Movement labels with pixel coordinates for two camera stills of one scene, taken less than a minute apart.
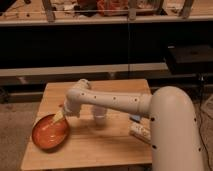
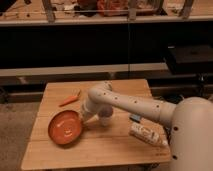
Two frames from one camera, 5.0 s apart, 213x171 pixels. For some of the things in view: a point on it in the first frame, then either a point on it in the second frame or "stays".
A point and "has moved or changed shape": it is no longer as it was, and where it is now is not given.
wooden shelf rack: (89, 12) stays
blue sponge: (137, 117) stays
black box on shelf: (190, 60) stays
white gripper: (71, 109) → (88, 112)
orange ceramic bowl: (48, 135) has moved or changed shape
